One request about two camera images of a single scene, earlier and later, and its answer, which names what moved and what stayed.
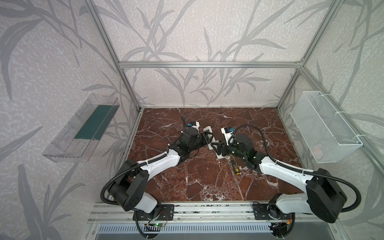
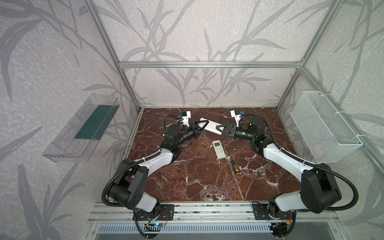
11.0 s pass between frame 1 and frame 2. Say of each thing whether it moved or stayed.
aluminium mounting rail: stayed
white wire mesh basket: stayed
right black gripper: moved
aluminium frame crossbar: stayed
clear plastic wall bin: stayed
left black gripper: moved
